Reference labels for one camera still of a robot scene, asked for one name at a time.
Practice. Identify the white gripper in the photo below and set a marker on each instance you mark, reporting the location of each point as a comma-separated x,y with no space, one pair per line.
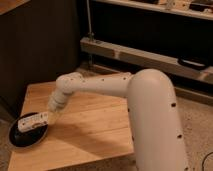
54,106

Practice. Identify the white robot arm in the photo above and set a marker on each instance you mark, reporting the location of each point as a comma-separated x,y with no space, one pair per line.
155,123

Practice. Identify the black ceramic bowl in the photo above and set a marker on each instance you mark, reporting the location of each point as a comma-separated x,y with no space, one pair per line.
25,139

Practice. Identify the dark wooden cabinet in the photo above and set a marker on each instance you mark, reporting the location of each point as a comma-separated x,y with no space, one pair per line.
38,41

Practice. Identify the metal pole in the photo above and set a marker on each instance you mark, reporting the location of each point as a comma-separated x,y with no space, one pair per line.
90,33

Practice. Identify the white baseboard beam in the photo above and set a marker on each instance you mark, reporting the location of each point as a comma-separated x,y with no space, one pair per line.
145,59

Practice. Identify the black device on beam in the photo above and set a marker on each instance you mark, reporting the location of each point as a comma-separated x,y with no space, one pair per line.
192,65

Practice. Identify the wooden shelf top right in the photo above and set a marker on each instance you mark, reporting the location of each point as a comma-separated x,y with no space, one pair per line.
177,7

